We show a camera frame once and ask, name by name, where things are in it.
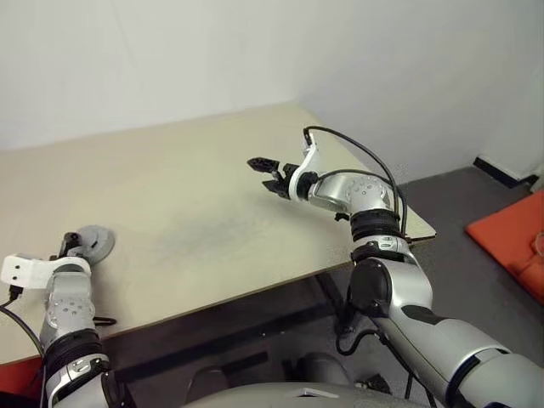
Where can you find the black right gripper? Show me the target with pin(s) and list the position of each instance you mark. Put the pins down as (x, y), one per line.
(285, 180)

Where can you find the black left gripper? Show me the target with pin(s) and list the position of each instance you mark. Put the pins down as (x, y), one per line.
(72, 251)

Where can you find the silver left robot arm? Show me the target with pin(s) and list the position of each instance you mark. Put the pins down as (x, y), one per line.
(70, 306)

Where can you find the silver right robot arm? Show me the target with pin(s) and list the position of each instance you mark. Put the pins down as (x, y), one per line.
(340, 191)

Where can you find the red cloth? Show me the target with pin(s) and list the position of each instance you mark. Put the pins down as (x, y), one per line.
(17, 378)

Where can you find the grey robot torso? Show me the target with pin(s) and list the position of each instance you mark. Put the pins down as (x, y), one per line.
(263, 397)

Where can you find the orange floor mat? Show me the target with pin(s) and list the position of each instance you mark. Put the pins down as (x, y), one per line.
(501, 229)

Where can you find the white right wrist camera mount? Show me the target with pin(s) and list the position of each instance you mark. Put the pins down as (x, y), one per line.
(308, 163)

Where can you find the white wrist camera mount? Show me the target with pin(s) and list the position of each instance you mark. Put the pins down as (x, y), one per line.
(308, 163)
(21, 270)

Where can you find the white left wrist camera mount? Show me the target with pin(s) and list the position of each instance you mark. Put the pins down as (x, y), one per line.
(21, 270)

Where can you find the black wall baseboard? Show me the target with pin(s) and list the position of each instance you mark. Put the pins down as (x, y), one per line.
(501, 172)

